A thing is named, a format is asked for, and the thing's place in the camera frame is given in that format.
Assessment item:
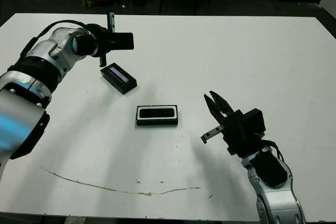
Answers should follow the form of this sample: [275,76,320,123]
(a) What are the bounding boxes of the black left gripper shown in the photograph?
[88,11,116,68]

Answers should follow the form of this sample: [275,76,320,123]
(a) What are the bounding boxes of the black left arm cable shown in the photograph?
[19,19,90,61]

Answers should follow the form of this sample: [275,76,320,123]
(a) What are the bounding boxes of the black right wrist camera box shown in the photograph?
[237,108,266,141]

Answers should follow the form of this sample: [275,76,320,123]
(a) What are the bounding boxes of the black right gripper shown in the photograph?
[201,91,265,158]

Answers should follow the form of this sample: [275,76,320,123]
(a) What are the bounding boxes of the black lid with silver stripe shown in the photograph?
[100,62,139,95]

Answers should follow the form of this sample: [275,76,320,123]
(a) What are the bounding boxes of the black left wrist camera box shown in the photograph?
[110,32,134,51]

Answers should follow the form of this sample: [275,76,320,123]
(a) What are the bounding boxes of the black box with white insert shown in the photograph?
[135,105,179,127]

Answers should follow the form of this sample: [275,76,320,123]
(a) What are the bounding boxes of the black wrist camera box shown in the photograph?
[237,108,266,141]
[110,32,134,51]

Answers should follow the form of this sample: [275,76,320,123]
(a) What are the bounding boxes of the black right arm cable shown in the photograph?
[262,140,287,162]

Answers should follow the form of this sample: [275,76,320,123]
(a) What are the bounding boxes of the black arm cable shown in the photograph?
[262,140,287,162]
[19,19,90,61]

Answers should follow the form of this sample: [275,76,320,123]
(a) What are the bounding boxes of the black camera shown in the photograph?
[139,108,175,119]

